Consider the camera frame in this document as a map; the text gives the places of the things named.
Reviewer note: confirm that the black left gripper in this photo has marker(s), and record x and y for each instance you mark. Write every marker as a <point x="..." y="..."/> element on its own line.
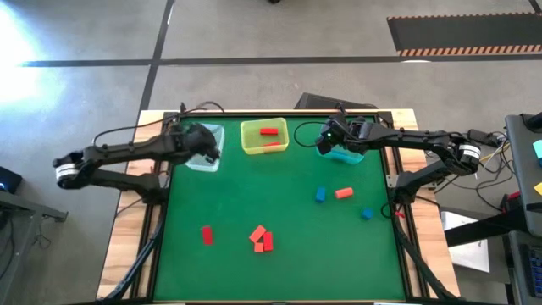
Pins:
<point x="195" y="142"/>

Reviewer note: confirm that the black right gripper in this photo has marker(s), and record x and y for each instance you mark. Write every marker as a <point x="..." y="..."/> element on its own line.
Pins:
<point x="351" y="137"/>

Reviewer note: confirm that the orange-red cylinder block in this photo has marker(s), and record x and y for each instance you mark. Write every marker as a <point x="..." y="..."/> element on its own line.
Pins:
<point x="344" y="193"/>

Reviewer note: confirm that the long blue block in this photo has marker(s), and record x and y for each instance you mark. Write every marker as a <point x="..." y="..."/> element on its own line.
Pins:
<point x="320" y="195"/>

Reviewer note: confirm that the blue cube block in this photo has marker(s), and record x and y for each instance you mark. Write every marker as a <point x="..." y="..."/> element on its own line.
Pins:
<point x="367" y="214"/>

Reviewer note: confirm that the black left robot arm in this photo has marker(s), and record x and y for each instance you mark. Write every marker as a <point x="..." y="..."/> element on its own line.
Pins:
<point x="127" y="150"/>

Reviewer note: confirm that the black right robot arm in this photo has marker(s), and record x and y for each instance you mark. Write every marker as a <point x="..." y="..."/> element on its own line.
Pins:
<point x="415" y="137"/>

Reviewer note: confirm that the teal plastic bin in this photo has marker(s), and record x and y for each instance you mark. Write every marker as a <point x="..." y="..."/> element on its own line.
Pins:
<point x="347" y="157"/>

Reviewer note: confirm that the clear plastic bin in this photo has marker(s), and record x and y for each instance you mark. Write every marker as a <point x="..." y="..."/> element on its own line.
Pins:
<point x="201" y="168"/>

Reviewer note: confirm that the black case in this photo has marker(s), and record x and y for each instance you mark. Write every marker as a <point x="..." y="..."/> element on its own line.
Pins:
<point x="322" y="101"/>

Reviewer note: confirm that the yellow plastic bin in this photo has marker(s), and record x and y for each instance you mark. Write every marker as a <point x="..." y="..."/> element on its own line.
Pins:
<point x="254" y="144"/>

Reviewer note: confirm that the small red connector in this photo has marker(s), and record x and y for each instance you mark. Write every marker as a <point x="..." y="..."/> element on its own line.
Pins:
<point x="400" y="214"/>

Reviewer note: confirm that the green table mat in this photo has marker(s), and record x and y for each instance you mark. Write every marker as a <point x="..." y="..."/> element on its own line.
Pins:
<point x="275" y="190"/>

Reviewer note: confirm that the wooden table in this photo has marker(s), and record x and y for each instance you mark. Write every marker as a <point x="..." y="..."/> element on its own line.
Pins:
<point x="123" y="237"/>

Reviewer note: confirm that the orange-red cube block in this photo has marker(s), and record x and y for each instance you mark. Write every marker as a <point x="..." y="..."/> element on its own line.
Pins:
<point x="258" y="247"/>

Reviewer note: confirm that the black stand bar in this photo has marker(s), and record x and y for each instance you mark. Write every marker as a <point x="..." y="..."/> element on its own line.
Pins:
<point x="474" y="231"/>

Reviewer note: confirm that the black striped floor mat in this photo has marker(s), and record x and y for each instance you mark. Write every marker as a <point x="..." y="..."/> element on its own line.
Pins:
<point x="466" y="31"/>

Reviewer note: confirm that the white paper sheet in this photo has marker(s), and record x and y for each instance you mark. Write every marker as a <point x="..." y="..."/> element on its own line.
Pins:
<point x="466" y="258"/>

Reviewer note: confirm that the red clamp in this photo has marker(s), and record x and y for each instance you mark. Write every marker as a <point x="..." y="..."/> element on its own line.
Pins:
<point x="512" y="197"/>

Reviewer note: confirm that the dark grey cart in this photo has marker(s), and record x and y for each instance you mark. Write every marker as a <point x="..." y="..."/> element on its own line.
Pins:
<point x="523" y="169"/>

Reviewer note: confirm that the cyan item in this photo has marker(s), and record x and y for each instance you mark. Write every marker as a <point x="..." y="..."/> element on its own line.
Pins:
<point x="538" y="150"/>

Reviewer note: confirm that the grey side desk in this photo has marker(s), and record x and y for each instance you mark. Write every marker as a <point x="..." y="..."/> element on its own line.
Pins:
<point x="17" y="207"/>

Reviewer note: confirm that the black device with blue light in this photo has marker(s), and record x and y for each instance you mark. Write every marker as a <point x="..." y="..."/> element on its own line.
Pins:
<point x="8" y="180"/>

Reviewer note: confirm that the yellow item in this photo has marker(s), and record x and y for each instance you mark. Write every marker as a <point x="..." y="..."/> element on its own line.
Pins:
<point x="539" y="189"/>

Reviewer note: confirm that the black keyboard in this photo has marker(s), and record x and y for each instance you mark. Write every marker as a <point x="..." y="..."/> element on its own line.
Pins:
<point x="533" y="262"/>

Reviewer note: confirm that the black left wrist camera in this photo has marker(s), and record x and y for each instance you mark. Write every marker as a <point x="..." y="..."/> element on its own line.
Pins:
<point x="214" y="156"/>

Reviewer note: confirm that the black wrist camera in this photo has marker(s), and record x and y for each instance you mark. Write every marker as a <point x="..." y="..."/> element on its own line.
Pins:
<point x="214" y="156"/>
<point x="324" y="146"/>

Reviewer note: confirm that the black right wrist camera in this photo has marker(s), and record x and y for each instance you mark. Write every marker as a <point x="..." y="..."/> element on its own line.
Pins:
<point x="324" y="146"/>

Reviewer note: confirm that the black metal table frame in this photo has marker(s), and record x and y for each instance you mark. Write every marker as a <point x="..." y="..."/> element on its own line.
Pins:
<point x="275" y="113"/>

